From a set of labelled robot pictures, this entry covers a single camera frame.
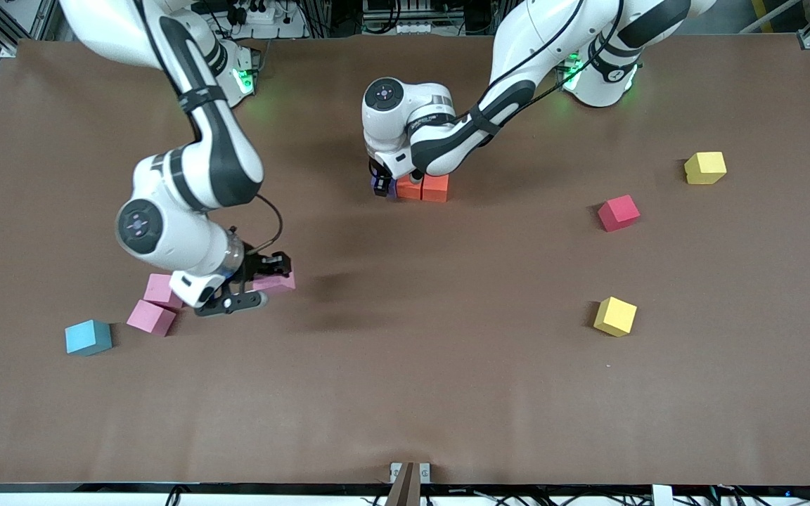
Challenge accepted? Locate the pink foam cube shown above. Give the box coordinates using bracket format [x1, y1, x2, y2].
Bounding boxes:
[253, 270, 297, 294]
[126, 299, 177, 338]
[143, 273, 185, 311]

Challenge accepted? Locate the red foam cube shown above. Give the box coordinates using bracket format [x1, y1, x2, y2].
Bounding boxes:
[597, 195, 641, 233]

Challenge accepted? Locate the yellow foam cube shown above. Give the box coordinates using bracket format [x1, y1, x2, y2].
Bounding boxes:
[593, 296, 638, 338]
[683, 151, 728, 186]

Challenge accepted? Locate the light blue foam cube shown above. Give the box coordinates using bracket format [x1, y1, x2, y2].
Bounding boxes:
[64, 319, 113, 357]

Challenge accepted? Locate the brown table cover sheet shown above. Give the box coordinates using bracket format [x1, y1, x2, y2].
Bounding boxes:
[0, 34, 810, 486]

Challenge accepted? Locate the grey metal bracket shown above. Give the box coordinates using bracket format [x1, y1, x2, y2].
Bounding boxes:
[390, 462, 432, 506]

